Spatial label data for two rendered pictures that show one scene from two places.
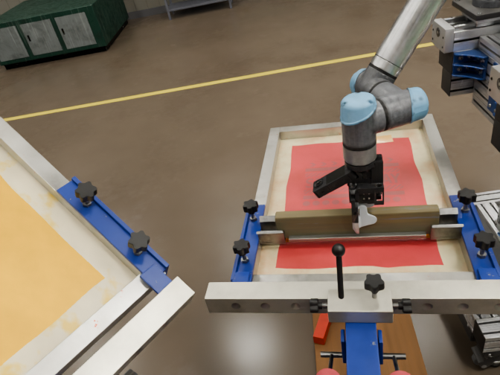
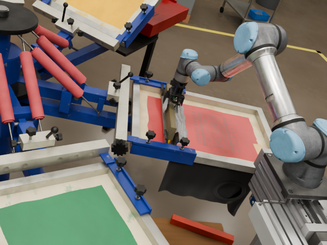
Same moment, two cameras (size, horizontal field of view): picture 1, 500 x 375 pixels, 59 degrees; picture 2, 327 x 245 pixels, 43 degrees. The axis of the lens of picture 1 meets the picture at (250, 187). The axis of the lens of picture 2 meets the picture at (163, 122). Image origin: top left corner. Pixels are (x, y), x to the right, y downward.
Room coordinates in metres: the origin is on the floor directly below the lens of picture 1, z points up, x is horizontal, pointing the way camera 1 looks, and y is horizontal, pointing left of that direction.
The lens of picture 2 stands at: (-0.04, -1.83, 2.14)
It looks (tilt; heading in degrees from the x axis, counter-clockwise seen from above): 33 degrees down; 61
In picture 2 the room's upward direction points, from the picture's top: 19 degrees clockwise
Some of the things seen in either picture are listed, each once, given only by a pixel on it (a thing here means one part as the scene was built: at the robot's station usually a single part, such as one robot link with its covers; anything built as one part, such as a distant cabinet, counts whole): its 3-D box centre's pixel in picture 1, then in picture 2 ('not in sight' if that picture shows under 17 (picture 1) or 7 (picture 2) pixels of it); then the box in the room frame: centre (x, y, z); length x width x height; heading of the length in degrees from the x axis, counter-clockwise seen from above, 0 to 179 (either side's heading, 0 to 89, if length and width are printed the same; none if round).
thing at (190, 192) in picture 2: not in sight; (206, 179); (1.06, -0.49, 0.77); 0.46 x 0.09 x 0.36; 164
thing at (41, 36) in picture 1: (62, 24); not in sight; (7.67, 2.36, 0.33); 1.69 x 1.60 x 0.67; 83
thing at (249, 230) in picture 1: (251, 246); (159, 88); (0.90, 0.03, 0.98); 0.30 x 0.05 x 0.07; 164
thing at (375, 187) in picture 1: (364, 178); (177, 91); (0.85, -0.27, 1.16); 0.09 x 0.08 x 0.12; 74
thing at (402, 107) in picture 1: (395, 106); (200, 73); (0.88, -0.36, 1.31); 0.11 x 0.11 x 0.08; 8
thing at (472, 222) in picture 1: (471, 239); (163, 150); (0.75, -0.50, 0.98); 0.30 x 0.05 x 0.07; 164
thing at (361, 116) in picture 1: (359, 120); (187, 62); (0.85, -0.27, 1.32); 0.09 x 0.08 x 0.11; 98
